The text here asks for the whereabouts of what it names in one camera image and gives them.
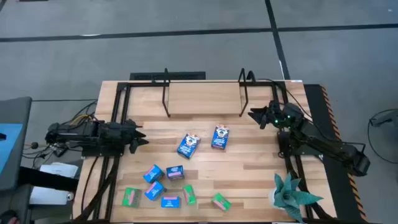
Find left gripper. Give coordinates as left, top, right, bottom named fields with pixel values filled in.
left=99, top=120, right=149, bottom=154

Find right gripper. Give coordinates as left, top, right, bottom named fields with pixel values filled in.
left=248, top=100, right=284, bottom=130

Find Rice Krispies cereal box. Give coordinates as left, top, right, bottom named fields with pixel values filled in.
left=160, top=195, right=181, bottom=209
left=144, top=180, right=167, bottom=202
left=142, top=164, right=165, bottom=184

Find Frosted Flakes cereal box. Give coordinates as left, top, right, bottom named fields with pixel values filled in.
left=211, top=124, right=231, bottom=151
left=176, top=132, right=201, bottom=160
left=165, top=165, right=185, bottom=181

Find Apple Jacks cereal box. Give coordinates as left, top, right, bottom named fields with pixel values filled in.
left=182, top=184, right=197, bottom=206
left=121, top=187, right=142, bottom=208
left=211, top=192, right=233, bottom=213

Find wooden shelf black legs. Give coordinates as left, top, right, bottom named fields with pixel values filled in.
left=161, top=67, right=256, bottom=118

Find white paper stack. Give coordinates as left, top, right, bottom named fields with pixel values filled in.
left=39, top=162, right=79, bottom=179

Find black power adapter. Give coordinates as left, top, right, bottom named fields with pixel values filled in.
left=52, top=146, right=69, bottom=158

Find white plant pot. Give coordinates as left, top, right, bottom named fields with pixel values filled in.
left=267, top=187, right=282, bottom=208

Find teal artificial succulent plant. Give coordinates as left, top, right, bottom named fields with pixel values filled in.
left=272, top=172, right=324, bottom=224

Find black bar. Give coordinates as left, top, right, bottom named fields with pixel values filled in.
left=18, top=166, right=79, bottom=192

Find black hazard-striped floor mat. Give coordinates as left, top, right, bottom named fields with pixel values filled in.
left=303, top=83, right=369, bottom=224

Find grey cabinet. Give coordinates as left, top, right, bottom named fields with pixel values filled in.
left=0, top=96, right=33, bottom=192

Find grey stand foot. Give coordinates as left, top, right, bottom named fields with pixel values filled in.
left=369, top=109, right=398, bottom=128

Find blue sheet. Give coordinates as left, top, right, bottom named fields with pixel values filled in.
left=0, top=123, right=24, bottom=175

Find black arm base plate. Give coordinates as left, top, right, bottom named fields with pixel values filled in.
left=81, top=141, right=125, bottom=158
left=277, top=129, right=324, bottom=156

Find black aluminium table frame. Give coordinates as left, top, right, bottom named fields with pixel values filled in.
left=73, top=80, right=335, bottom=224

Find yellow power cable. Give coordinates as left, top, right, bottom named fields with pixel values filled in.
left=70, top=114, right=94, bottom=124

